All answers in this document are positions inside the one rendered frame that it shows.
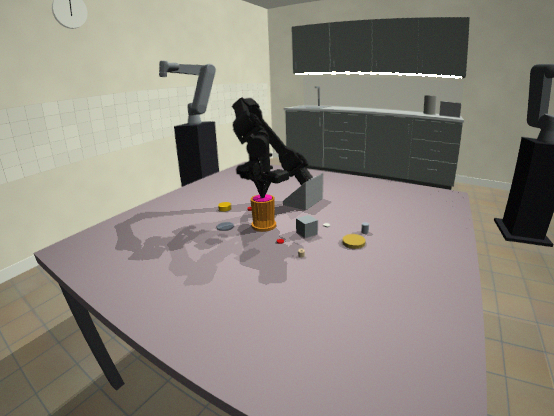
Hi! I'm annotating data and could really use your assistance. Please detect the yellow flat disc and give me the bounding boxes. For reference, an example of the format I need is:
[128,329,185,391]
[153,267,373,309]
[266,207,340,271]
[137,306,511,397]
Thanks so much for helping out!
[218,202,231,211]

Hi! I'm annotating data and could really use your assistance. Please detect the yellow round disc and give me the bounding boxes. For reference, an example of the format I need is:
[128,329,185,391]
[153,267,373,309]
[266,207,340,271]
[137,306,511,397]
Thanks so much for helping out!
[342,234,365,249]

